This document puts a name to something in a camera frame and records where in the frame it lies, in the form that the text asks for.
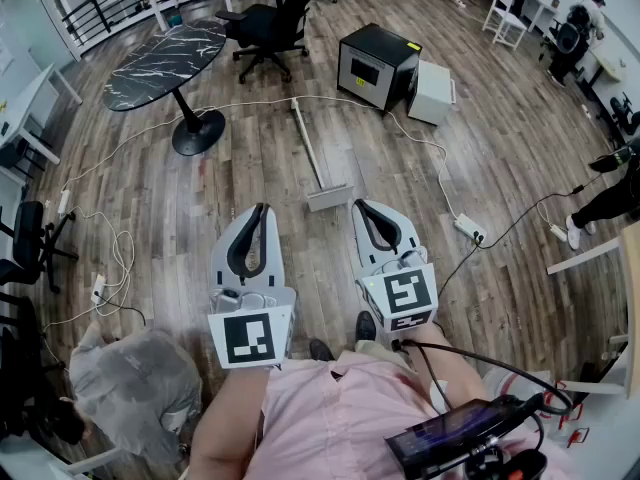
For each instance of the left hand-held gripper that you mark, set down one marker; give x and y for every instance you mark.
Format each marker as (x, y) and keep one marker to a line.
(250, 338)

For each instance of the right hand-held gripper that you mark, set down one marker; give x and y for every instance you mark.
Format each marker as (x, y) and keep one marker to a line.
(405, 293)

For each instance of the person's right forearm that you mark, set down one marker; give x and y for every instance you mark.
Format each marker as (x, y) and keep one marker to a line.
(450, 368)

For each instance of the person's left forearm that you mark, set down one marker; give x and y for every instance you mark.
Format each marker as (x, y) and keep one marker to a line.
(225, 428)

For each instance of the person's right black shoe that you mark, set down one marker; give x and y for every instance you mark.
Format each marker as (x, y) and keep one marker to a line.
(365, 325)

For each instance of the person's black shoe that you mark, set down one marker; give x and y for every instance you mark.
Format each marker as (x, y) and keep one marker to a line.
(321, 350)
(365, 325)

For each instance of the person's left black shoe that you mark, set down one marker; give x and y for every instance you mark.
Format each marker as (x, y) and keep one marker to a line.
(321, 350)

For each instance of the person's khaki trousers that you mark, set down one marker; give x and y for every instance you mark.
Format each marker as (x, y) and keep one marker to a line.
(380, 353)

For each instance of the small white cabinet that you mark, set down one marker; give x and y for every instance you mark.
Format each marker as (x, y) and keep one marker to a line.
(430, 93)

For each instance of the person's pink shirt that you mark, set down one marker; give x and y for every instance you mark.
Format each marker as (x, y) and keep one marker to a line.
(340, 418)

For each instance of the white bag with red print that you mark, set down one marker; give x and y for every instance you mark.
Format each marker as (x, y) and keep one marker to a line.
(505, 383)

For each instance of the black cube cabinet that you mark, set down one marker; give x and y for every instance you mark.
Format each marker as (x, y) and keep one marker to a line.
(375, 43)

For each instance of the black screen device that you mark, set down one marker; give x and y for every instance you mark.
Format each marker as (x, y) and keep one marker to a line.
(440, 433)

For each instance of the white desk with wooden top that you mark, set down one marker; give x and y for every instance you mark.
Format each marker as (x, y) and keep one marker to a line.
(585, 257)

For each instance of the black marble oval table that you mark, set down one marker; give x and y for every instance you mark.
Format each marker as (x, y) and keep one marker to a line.
(165, 63)

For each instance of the white wooden chair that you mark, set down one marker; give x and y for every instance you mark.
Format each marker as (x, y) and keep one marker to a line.
(515, 23)

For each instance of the small teal container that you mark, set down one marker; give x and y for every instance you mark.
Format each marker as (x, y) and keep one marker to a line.
(175, 22)

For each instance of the black mesh office chair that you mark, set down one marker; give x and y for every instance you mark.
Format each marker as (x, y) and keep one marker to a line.
(568, 38)

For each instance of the black metal railing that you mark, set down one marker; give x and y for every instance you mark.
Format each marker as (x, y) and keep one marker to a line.
(93, 3)

